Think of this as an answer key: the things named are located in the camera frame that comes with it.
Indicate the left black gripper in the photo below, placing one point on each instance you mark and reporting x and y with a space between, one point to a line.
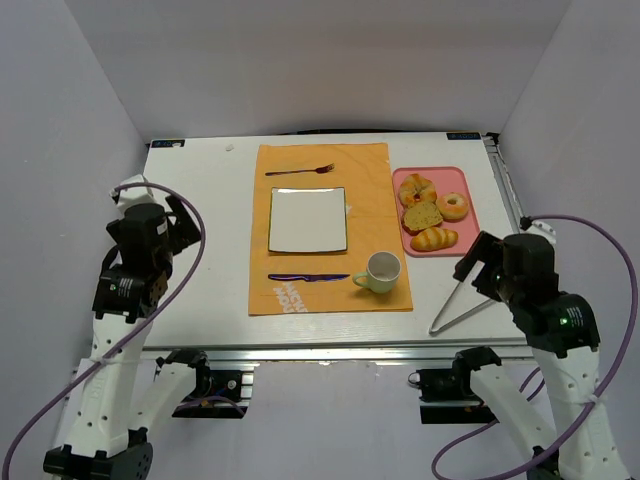
185 226

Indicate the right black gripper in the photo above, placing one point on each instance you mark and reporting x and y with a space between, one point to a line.
477 258

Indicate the striped bread roll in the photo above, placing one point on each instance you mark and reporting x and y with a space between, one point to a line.
434 239

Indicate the glazed bagel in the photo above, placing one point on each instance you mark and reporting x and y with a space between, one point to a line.
453 206

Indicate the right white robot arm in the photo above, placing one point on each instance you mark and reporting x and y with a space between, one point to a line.
561 330

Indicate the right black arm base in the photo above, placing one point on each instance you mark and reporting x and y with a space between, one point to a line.
442 401

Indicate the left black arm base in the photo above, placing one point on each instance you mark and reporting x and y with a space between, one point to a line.
216 393

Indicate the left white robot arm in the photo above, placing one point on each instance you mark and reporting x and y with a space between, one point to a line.
109 436

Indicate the seeded bread slice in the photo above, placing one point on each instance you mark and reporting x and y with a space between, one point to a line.
421 216

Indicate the pale green mug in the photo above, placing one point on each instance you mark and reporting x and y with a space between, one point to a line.
382 272

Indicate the orange placemat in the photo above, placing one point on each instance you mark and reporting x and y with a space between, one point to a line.
372 226

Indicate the left blue table label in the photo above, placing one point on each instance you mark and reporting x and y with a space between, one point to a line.
167 143

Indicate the blue table label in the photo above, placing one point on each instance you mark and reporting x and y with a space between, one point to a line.
463 136
167 143

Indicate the white square plate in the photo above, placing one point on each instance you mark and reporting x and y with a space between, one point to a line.
308 221

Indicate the croissant with red jam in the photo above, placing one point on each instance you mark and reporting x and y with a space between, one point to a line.
416 189

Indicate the dark blue knife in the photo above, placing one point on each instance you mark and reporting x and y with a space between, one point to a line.
309 278

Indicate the pink tray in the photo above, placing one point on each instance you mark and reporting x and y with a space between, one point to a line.
446 179

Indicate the metal fork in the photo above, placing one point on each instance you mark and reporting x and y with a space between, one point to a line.
319 170

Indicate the right blue table label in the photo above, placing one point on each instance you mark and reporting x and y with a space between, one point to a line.
463 136

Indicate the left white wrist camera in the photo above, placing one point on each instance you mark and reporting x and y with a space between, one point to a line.
132 192

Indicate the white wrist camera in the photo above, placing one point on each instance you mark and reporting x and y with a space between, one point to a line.
132 192
538 227

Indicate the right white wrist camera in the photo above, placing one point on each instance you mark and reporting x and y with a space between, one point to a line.
538 227

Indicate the aluminium table frame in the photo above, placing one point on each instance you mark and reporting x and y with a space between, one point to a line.
211 313

